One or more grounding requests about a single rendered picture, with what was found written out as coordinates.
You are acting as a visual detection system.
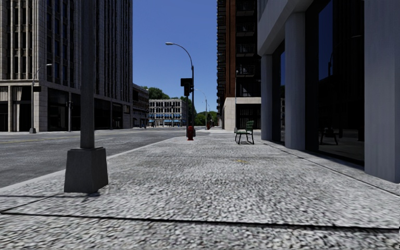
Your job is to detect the pale concrete building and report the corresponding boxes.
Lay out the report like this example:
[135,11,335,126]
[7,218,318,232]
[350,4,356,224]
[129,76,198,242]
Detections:
[257,0,400,184]

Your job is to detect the dark building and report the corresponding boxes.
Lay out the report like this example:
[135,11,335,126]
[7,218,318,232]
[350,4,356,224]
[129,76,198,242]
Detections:
[132,83,150,129]

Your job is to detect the red brick building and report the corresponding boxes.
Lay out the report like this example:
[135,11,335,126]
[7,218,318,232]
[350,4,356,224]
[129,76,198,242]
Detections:
[216,0,262,132]

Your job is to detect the grey pole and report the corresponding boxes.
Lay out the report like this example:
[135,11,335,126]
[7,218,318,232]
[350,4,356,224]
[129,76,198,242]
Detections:
[64,0,109,194]

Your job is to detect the white stone building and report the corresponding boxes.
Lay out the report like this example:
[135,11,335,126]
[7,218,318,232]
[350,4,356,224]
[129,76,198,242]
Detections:
[148,99,188,128]

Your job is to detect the trees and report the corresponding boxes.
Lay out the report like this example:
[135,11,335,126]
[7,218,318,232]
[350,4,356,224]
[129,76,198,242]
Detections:
[141,86,219,127]

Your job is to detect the grey stone office building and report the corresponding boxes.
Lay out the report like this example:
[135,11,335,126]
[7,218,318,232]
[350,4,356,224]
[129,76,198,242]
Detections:
[0,0,134,132]

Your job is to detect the green bench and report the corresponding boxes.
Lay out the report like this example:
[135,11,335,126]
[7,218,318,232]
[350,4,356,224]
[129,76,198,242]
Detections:
[234,120,255,145]

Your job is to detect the grey street lamp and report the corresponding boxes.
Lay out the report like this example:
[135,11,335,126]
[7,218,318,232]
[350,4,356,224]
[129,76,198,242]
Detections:
[29,63,53,134]
[194,89,209,129]

